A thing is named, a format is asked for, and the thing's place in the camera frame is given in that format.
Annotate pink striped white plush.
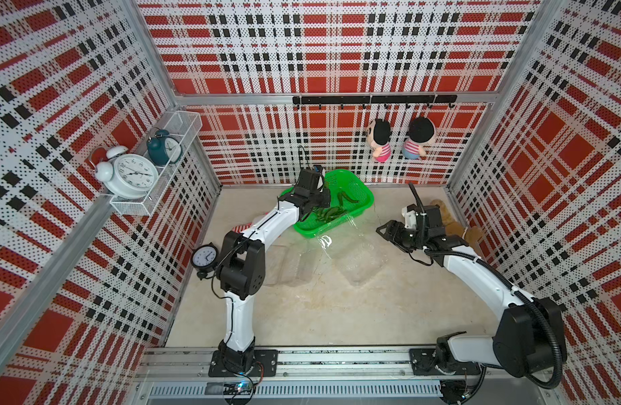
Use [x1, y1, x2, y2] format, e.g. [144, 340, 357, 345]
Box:
[232, 221, 258, 234]

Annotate white wire wall shelf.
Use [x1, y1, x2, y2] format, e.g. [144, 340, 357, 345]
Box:
[94, 111, 204, 216]

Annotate green plastic basket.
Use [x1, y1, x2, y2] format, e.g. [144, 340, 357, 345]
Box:
[293, 169, 375, 238]

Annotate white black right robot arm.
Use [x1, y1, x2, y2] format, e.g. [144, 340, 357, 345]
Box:
[376, 204, 567, 389]

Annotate brown teddy bear plush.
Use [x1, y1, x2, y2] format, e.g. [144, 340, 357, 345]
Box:
[430, 199, 484, 256]

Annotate small black alarm clock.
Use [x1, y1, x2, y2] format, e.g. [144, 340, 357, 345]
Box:
[191, 243, 219, 280]

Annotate clear plastic clamshell with peppers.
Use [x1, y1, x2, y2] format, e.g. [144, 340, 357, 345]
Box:
[318, 229, 388, 287]

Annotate teal alarm clock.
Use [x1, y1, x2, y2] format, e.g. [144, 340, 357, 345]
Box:
[146, 129, 183, 166]

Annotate hanging doll pink striped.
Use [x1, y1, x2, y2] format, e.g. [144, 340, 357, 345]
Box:
[366, 118, 392, 163]

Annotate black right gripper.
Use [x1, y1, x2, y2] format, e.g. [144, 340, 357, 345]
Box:
[376, 219, 428, 254]

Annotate black hook rail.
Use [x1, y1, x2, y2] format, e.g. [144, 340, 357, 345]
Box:
[292, 94, 457, 106]

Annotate white twin-bell alarm clock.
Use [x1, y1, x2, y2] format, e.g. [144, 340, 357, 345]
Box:
[94, 145, 160, 200]

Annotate small circuit board with wires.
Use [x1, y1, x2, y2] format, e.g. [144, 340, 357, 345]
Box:
[204, 381, 254, 403]

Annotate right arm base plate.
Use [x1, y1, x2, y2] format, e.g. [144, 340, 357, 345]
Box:
[409, 346, 481, 377]

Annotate small green pepper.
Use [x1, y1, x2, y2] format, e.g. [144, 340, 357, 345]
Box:
[337, 191, 359, 206]
[315, 207, 346, 224]

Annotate hanging doll blue pants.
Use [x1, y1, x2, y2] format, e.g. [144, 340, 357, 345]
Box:
[402, 116, 436, 160]

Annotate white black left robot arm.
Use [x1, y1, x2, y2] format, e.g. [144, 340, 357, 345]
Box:
[214, 165, 331, 375]

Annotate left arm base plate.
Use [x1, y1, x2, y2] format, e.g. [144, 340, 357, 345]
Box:
[208, 349, 278, 379]

